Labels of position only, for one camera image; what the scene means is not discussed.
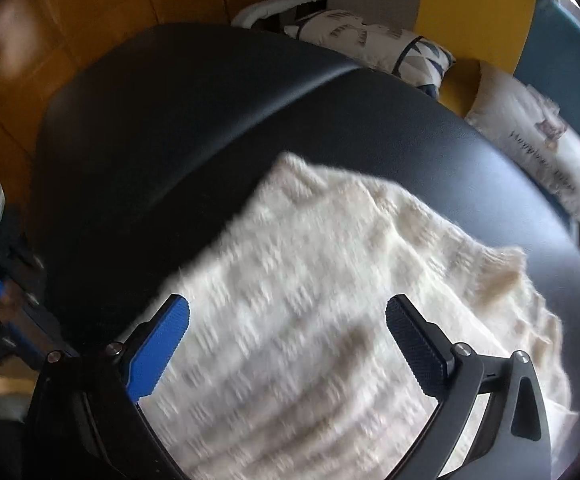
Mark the cream knitted scarf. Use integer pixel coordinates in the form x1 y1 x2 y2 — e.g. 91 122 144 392
140 152 579 480

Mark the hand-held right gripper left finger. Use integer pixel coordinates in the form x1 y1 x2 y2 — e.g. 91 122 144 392
25 294 191 480

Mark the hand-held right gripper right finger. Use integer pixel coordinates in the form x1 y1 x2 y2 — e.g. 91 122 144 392
386 294 553 480

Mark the grey yellow blue sofa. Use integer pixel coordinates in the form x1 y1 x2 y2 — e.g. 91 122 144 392
232 0 580 223

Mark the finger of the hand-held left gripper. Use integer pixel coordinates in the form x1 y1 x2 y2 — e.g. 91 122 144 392
5 302 80 367

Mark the triangle pattern cushion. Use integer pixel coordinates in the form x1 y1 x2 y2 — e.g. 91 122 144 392
284 8 457 97

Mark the grey deer print cushion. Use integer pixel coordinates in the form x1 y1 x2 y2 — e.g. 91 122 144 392
464 60 580 224

